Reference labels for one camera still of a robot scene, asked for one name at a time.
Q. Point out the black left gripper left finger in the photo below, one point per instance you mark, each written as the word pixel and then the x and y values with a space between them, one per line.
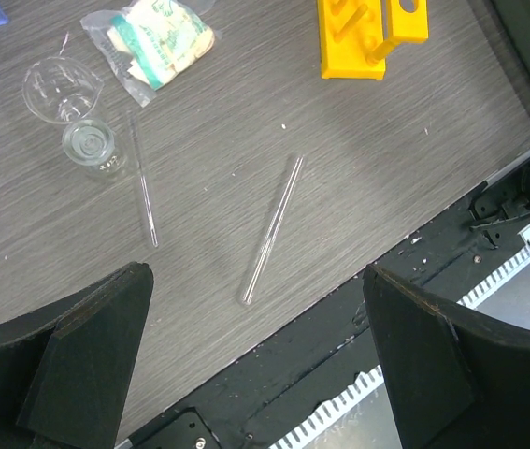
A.
pixel 66 368

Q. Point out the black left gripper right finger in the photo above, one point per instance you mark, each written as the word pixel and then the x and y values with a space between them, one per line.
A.
pixel 461 374

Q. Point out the clear glass test tube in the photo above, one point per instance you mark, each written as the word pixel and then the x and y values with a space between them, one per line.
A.
pixel 142 181
pixel 283 194

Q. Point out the larger clear glass beaker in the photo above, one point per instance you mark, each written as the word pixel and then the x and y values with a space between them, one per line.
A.
pixel 60 90

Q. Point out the small clear glass beaker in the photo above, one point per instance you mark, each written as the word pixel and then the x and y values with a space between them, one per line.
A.
pixel 94 148

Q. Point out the plastic bag with gloves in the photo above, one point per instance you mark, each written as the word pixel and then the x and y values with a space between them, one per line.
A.
pixel 149 43

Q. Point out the yellow test tube rack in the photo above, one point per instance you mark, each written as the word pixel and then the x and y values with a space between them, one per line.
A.
pixel 356 37

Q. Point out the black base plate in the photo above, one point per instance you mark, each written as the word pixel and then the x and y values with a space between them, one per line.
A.
pixel 313 373

